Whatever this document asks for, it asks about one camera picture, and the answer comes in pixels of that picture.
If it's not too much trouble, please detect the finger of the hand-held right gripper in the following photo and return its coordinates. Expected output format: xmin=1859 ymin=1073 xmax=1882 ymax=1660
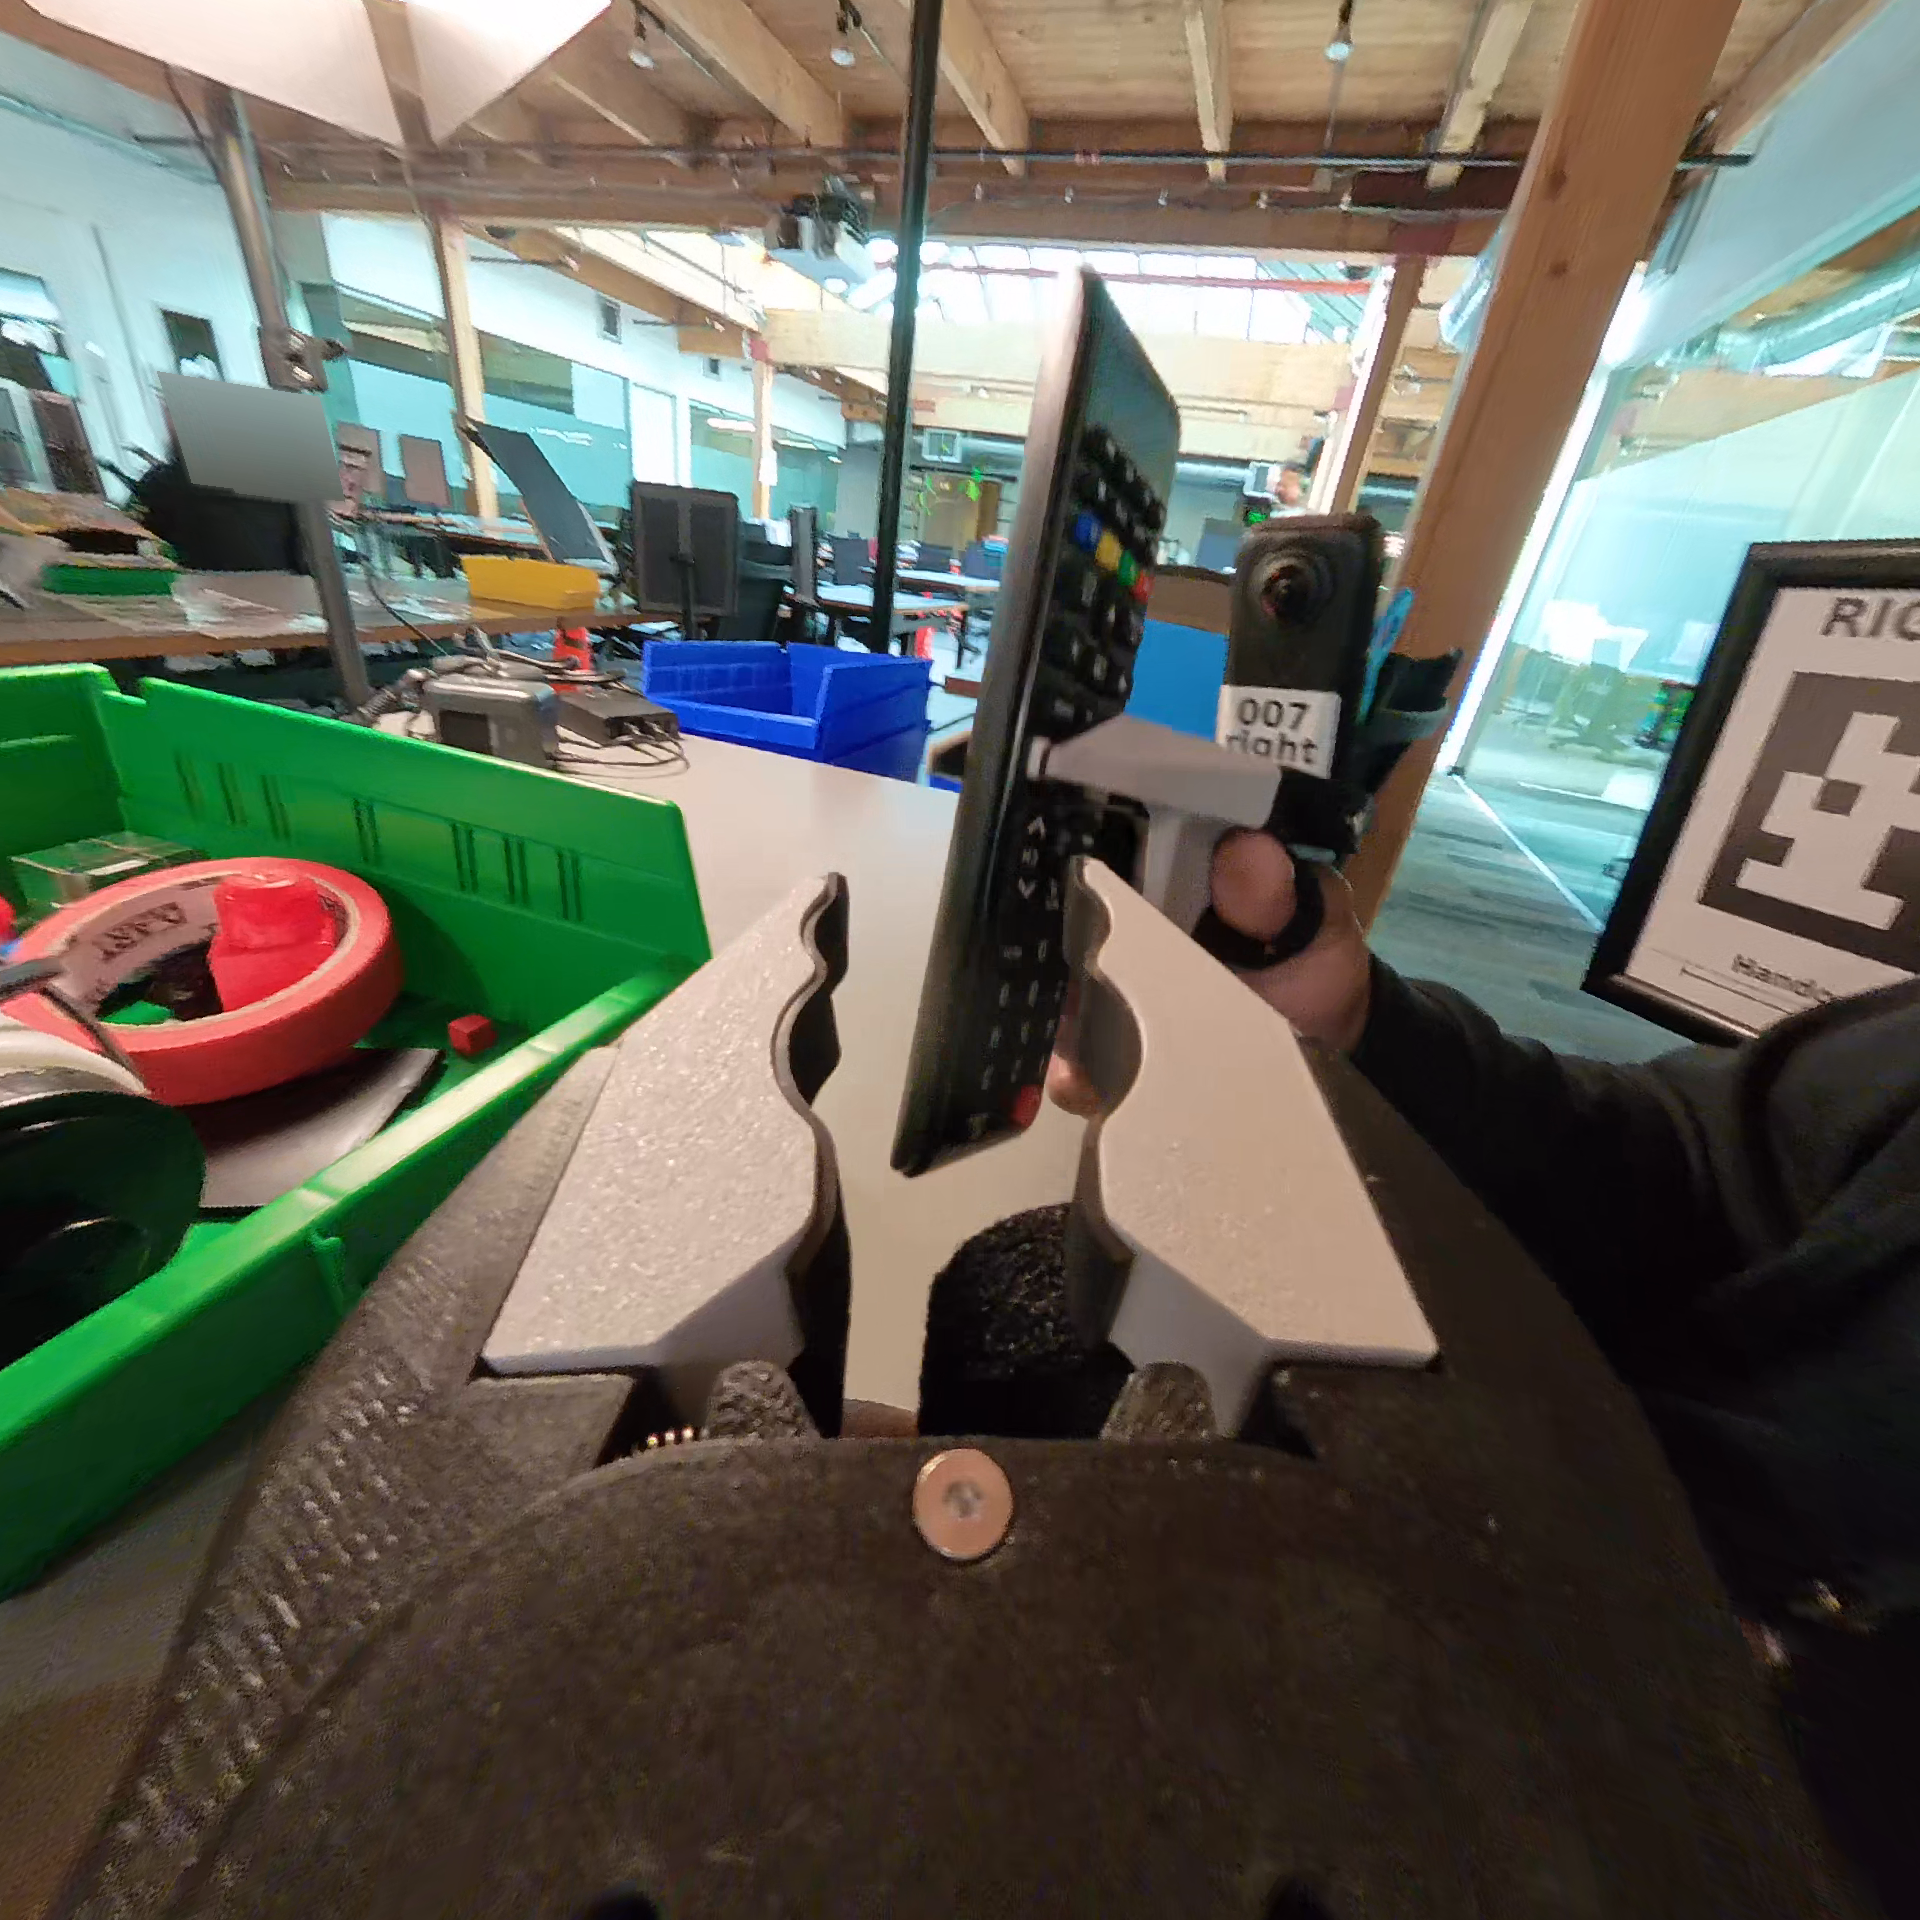
xmin=1032 ymin=721 xmax=1290 ymax=940

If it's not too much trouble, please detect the dark slanted board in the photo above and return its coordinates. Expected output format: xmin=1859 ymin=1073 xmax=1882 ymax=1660
xmin=458 ymin=420 xmax=618 ymax=570

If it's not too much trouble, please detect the wooden post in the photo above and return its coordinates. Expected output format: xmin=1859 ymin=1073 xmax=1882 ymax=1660
xmin=1341 ymin=0 xmax=1742 ymax=916

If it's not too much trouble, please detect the black computer monitor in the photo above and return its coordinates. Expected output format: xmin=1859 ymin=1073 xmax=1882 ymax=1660
xmin=632 ymin=482 xmax=745 ymax=627

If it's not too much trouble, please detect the yellow plastic bin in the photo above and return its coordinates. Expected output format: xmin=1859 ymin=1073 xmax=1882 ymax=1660
xmin=458 ymin=556 xmax=602 ymax=610

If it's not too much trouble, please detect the white studio light panel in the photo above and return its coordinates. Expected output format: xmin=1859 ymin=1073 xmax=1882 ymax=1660
xmin=29 ymin=0 xmax=608 ymax=147

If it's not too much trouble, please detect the grey power unit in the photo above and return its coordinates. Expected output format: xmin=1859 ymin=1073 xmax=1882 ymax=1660
xmin=424 ymin=675 xmax=560 ymax=761

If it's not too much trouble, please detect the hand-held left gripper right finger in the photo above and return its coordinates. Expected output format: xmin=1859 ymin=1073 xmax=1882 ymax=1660
xmin=1064 ymin=854 xmax=1442 ymax=1441

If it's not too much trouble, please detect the white bottle black base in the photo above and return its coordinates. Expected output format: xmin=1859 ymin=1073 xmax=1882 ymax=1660
xmin=0 ymin=1019 xmax=208 ymax=1366

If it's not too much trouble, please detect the person's right forearm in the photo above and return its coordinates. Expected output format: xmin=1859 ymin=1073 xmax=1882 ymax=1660
xmin=1346 ymin=960 xmax=1920 ymax=1666

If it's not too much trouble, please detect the small green box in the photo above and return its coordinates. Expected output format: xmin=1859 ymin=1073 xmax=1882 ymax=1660
xmin=12 ymin=837 xmax=206 ymax=904

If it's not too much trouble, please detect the black remote control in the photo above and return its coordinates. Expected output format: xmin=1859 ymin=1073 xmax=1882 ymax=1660
xmin=889 ymin=268 xmax=1182 ymax=1177

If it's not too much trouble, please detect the large blue plastic bin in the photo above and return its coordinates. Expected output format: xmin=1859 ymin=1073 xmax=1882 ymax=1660
xmin=1125 ymin=614 xmax=1248 ymax=739

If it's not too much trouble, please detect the green plastic bin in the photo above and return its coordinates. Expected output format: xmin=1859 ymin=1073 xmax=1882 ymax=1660
xmin=0 ymin=664 xmax=713 ymax=1593

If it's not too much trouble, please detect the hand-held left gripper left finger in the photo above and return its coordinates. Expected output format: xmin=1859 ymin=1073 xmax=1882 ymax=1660
xmin=480 ymin=874 xmax=854 ymax=1430

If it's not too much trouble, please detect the grey light stand pole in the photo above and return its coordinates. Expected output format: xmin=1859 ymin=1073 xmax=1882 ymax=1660
xmin=211 ymin=89 xmax=378 ymax=715

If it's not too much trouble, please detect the black mat sheet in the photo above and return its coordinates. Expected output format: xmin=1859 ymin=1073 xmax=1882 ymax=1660
xmin=192 ymin=1044 xmax=448 ymax=1211

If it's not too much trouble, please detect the red plastic cap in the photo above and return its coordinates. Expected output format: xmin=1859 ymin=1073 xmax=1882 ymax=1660
xmin=211 ymin=880 xmax=350 ymax=1010

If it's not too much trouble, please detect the black framed marker sign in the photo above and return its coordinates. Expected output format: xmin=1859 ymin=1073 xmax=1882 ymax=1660
xmin=1581 ymin=539 xmax=1920 ymax=1048

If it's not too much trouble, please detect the red tape roll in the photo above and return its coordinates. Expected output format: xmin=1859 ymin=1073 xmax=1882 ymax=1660
xmin=0 ymin=858 xmax=405 ymax=1106

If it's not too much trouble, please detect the black floor lamp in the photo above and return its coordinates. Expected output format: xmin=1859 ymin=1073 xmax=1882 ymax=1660
xmin=873 ymin=0 xmax=946 ymax=657

